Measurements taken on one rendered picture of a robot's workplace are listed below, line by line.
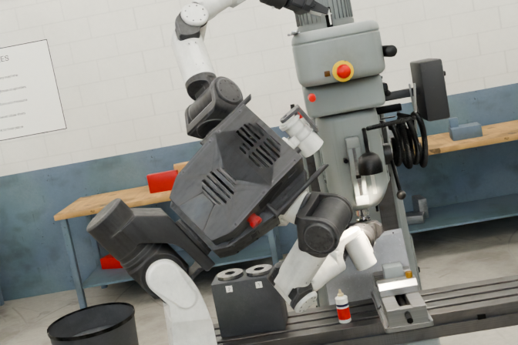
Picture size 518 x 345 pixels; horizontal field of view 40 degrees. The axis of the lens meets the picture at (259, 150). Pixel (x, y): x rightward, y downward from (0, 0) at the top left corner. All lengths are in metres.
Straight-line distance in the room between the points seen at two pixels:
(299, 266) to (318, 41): 0.65
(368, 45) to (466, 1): 4.64
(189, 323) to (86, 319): 2.50
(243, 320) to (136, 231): 0.78
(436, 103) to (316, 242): 0.95
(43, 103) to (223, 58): 1.73
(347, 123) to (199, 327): 0.79
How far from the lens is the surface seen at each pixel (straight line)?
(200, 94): 1.93
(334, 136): 2.20
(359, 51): 2.06
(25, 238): 7.15
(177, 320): 1.79
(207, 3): 2.09
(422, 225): 6.09
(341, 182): 2.23
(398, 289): 2.34
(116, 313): 4.23
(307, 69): 2.06
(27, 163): 7.00
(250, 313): 2.40
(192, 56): 1.95
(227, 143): 1.68
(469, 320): 2.39
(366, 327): 2.34
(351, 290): 2.69
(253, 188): 1.65
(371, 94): 2.17
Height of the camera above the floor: 1.84
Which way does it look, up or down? 7 degrees down
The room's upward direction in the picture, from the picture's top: 11 degrees counter-clockwise
